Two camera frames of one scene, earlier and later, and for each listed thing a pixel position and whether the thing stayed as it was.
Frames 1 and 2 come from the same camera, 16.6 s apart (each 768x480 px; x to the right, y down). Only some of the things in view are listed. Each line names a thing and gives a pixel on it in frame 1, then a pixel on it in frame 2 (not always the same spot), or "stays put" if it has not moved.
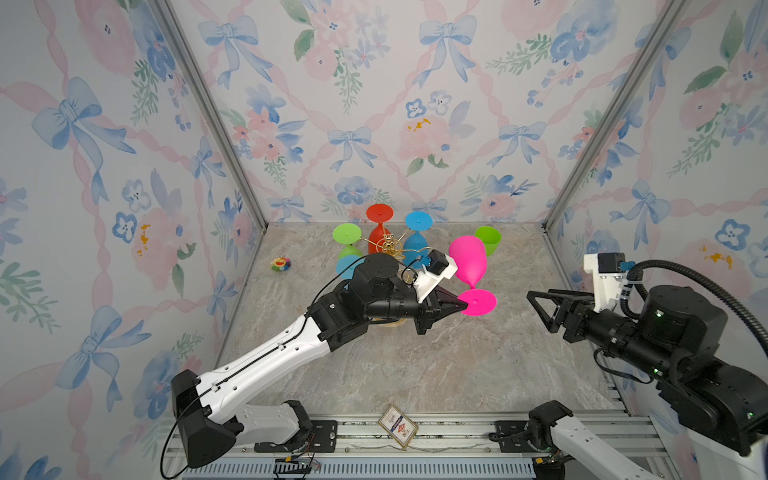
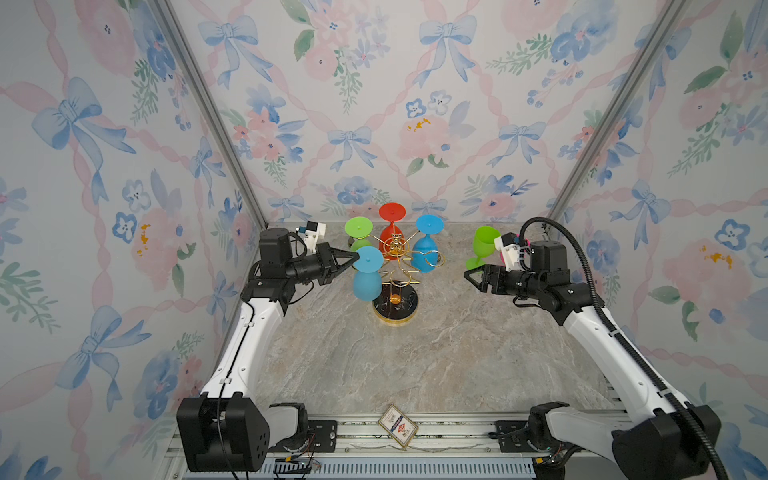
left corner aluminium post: (215, 112) stays put
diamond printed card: (398, 425) stays put
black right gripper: (578, 308) to (486, 274)
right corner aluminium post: (668, 20) stays put
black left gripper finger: (444, 295) to (337, 258)
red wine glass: (378, 213) to (392, 239)
